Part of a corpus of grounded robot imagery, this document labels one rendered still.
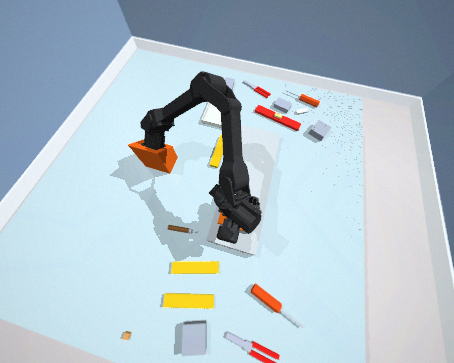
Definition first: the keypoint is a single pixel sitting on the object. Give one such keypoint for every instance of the yellow flat bar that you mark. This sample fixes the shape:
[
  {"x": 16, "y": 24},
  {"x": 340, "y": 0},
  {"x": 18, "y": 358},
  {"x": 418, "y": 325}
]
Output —
[
  {"x": 195, "y": 267},
  {"x": 189, "y": 300},
  {"x": 217, "y": 154}
]

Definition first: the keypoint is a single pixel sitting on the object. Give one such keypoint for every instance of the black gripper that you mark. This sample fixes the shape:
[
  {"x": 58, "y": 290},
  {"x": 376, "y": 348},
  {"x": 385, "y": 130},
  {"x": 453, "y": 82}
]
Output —
[{"x": 229, "y": 231}]

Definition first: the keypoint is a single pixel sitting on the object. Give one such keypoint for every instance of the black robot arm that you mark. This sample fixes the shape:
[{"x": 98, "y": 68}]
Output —
[{"x": 233, "y": 173}]

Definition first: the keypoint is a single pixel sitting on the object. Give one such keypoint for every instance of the white shallow tray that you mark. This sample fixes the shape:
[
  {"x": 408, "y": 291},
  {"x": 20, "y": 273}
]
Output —
[{"x": 212, "y": 116}]

